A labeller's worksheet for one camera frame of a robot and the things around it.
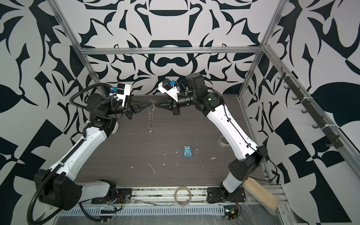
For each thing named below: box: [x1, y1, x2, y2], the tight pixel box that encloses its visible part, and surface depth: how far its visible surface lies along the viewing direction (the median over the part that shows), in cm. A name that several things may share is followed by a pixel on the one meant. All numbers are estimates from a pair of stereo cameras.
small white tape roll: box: [218, 134, 231, 149], surface depth 93 cm
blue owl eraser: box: [182, 145, 193, 158], surface depth 91 cm
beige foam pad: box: [242, 177, 279, 211], surface depth 74 cm
